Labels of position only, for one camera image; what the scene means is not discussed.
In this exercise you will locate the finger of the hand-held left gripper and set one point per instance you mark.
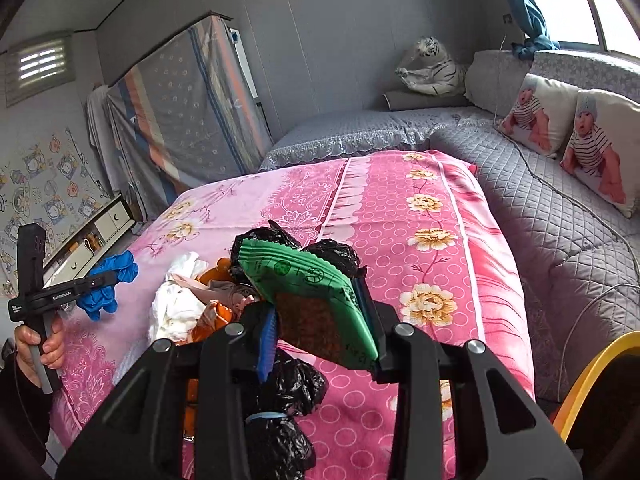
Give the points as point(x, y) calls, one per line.
point(100, 281)

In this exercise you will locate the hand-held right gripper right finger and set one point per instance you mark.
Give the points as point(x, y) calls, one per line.
point(363, 310)

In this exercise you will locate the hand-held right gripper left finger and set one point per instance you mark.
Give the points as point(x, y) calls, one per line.
point(267, 345)

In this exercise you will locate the blue rubber glove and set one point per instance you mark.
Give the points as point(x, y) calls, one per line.
point(122, 265)

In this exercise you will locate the orange noodle packet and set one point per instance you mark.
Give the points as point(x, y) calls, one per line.
point(220, 316)

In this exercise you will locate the green snack packet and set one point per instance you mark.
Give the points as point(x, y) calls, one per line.
point(300, 270)

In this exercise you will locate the person's left forearm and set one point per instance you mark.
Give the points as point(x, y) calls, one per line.
point(20, 410)

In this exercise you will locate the person's left hand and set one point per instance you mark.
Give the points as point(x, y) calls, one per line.
point(54, 347)

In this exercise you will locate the white low cabinet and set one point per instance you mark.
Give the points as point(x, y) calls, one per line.
point(110, 222)

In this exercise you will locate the beige tied cloth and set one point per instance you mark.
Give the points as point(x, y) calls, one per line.
point(227, 292)

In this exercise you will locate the orange crumpled wrapper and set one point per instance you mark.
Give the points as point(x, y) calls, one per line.
point(215, 271)

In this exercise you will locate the pink floral blanket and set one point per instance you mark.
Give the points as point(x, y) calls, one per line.
point(400, 185)

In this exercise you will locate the white hanging towel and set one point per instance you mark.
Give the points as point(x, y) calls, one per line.
point(97, 125)

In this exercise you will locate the cloth-covered cabinet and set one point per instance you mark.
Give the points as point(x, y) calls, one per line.
point(190, 110)

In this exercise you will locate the grey quilted sofa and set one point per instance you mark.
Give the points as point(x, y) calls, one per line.
point(525, 185)

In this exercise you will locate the grey bolster cushion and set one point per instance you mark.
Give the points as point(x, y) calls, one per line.
point(415, 101)

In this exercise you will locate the white tiger plush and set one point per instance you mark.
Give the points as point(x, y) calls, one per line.
point(432, 67)

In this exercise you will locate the baby print pillow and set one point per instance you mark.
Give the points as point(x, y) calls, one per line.
point(537, 115)
point(600, 155)

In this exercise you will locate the grey sofa back cushion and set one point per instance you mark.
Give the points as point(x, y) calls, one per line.
point(495, 82)
point(585, 70)

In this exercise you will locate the blue curtain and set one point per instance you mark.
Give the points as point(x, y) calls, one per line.
point(527, 10)

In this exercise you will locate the cartoon wall sticker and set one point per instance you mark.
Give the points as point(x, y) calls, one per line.
point(50, 180)

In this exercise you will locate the white wall vent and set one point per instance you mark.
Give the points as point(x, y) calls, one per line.
point(40, 67)

